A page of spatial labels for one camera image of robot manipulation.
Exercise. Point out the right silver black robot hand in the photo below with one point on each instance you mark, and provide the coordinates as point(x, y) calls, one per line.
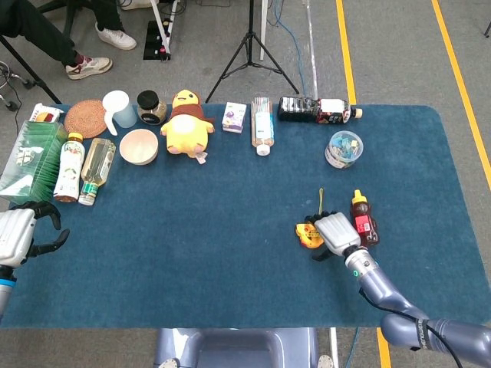
point(339, 234)

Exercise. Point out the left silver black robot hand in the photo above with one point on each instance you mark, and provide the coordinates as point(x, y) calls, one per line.
point(23, 234)

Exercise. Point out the small yellow toy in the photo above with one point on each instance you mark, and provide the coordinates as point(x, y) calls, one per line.
point(307, 235)

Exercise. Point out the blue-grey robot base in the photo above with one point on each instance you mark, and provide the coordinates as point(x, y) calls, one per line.
point(238, 349)

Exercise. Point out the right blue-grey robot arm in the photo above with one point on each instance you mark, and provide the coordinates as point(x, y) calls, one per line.
point(383, 295)

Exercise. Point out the honey squeeze bottle yellow cap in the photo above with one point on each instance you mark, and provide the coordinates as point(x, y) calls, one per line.
point(364, 226)

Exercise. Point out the green tea bag box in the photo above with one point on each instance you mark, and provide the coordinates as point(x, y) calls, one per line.
point(30, 161)

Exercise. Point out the white label drink bottle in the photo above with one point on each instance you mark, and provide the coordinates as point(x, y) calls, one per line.
point(69, 168)

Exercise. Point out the clear plastic jar of clips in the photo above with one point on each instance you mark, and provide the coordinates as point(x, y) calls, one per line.
point(343, 151)

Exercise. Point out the yellow oil bottle green label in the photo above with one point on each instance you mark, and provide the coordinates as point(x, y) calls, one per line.
point(97, 165)

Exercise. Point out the blue table mat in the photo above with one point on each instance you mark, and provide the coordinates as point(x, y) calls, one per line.
point(230, 230)

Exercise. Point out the small red white box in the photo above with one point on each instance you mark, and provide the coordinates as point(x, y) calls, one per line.
point(44, 114)

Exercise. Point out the dark tea drink bottle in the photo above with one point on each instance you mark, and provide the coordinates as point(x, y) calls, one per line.
point(303, 109)

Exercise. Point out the round woven coaster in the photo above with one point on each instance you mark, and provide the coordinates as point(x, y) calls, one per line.
point(84, 119)

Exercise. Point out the clear bottle white cap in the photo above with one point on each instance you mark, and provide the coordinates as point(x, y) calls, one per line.
point(262, 126)

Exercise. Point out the beige bowl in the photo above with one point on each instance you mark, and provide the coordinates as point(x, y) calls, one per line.
point(138, 147)

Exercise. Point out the small purple white box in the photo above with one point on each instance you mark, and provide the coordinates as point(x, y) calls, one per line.
point(234, 117)

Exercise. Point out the chrome wheeled stool base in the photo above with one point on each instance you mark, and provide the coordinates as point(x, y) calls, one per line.
point(11, 76)

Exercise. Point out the white pale blue pitcher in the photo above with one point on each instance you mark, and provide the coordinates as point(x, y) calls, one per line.
point(122, 111)

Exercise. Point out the black slanted rod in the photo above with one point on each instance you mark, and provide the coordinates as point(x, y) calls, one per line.
point(30, 71)

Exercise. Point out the glass jar black lid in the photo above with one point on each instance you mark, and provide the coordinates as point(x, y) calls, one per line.
point(151, 109)

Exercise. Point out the yellow plush duck toy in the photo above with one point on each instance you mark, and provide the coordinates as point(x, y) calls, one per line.
point(186, 130)

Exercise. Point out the seated person dark trousers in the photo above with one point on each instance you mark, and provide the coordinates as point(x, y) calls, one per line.
point(34, 27)

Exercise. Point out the black tripod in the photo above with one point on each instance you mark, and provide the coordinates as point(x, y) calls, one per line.
point(251, 23)

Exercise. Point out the black power strip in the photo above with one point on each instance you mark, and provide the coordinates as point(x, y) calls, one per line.
point(153, 42)

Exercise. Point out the black stand leg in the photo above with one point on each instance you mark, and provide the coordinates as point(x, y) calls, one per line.
point(488, 30)

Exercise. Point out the white vertical post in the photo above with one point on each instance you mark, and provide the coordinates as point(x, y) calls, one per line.
point(263, 30)

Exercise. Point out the white metal frame leg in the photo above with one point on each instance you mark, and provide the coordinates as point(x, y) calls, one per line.
point(159, 23)

